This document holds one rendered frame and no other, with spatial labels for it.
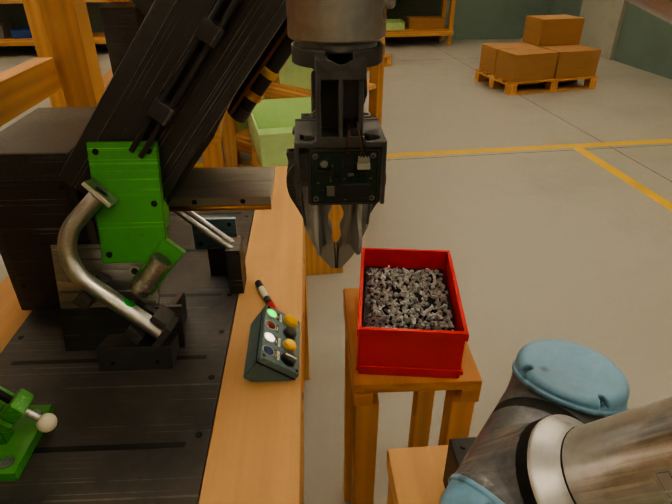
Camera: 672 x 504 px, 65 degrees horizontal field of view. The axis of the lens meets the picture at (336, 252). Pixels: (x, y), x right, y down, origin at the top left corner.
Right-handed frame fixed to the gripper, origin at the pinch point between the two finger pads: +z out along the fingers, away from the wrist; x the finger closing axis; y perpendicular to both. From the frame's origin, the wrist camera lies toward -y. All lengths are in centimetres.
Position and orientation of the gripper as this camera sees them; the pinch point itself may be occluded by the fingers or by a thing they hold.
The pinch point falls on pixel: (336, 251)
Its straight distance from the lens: 52.7
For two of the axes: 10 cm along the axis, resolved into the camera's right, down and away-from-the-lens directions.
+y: 0.5, 5.1, -8.6
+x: 10.0, -0.3, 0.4
